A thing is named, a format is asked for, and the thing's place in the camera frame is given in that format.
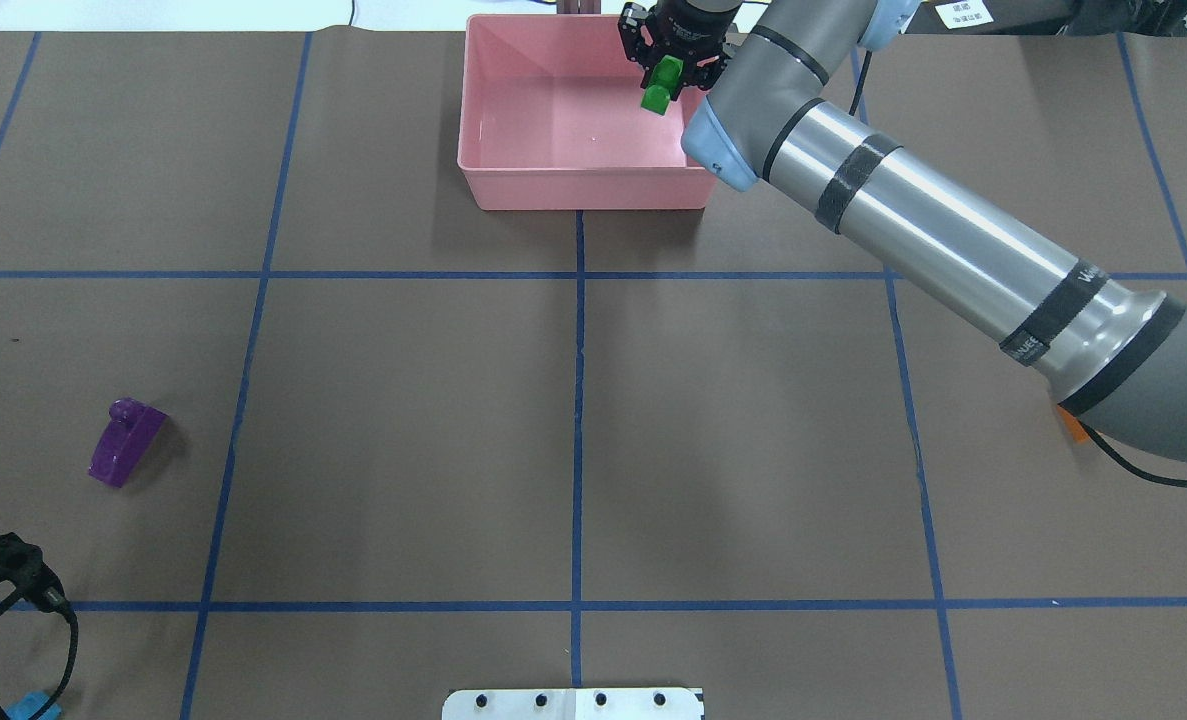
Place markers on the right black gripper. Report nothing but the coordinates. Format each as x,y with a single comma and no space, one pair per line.
691,24

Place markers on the green block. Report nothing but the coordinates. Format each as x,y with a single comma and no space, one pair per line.
662,82

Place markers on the long blue block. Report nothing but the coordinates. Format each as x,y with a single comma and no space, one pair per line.
29,705

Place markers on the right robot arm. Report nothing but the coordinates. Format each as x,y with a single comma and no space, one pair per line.
1115,359

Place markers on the pink plastic box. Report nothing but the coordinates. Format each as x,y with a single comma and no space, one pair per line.
551,120

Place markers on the orange block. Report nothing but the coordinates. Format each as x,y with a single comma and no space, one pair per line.
1076,433

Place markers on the purple block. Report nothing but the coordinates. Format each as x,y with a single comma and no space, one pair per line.
126,439

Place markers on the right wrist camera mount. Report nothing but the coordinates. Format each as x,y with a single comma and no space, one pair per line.
633,27

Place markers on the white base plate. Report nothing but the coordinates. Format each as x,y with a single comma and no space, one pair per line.
576,703

